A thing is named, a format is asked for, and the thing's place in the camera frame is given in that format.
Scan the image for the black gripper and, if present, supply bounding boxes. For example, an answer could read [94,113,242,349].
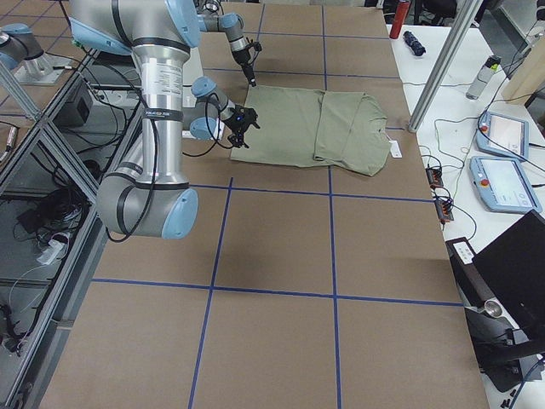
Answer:
[232,48,256,87]
[223,106,258,148]

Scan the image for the lower teach pendant tablet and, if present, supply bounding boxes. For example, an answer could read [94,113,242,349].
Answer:
[469,156,542,214]

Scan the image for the clear grey water bottle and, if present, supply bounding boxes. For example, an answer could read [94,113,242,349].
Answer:
[466,55,502,100]

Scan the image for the white paper garment tag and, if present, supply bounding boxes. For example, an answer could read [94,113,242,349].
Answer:
[386,134,403,158]

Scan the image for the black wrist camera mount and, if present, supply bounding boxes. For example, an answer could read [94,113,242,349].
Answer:
[246,38,262,58]

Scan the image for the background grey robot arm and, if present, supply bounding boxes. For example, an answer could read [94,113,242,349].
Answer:
[1,23,60,86]

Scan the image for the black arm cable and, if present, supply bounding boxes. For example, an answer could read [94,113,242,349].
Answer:
[105,91,233,245]

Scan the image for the teach pendant tablet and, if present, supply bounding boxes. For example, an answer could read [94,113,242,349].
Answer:
[476,111,529,161]
[469,156,542,214]

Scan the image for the aluminium frame post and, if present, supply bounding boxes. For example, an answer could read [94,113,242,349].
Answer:
[408,0,483,133]

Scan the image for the black laptop computer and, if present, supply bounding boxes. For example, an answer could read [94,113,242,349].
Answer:
[473,210,544,338]

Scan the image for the red metal bottle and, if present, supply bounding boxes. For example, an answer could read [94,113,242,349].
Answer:
[389,0,410,39]

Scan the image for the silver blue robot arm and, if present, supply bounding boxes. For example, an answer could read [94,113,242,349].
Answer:
[198,13,262,87]
[70,1,261,242]

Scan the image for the orange black connector module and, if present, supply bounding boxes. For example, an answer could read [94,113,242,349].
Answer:
[425,167,444,188]

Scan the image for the upper teach pendant tablet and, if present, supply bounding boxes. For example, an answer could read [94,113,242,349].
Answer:
[476,111,529,161]

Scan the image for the folded navy umbrella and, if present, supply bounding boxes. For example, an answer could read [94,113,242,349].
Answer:
[403,31,426,57]

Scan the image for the olive green long-sleeve shirt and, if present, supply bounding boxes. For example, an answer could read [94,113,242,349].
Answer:
[231,85,391,176]

